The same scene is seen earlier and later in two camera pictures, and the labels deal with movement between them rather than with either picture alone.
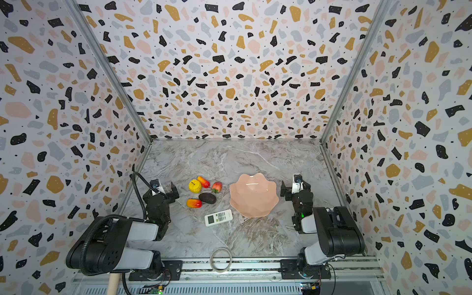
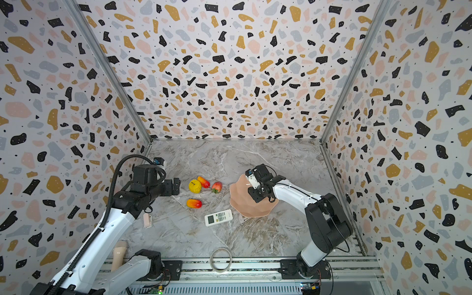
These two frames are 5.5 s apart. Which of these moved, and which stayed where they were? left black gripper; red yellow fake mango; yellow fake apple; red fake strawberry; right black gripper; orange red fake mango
Moved: right black gripper; left black gripper
Stayed: red fake strawberry; yellow fake apple; red yellow fake mango; orange red fake mango
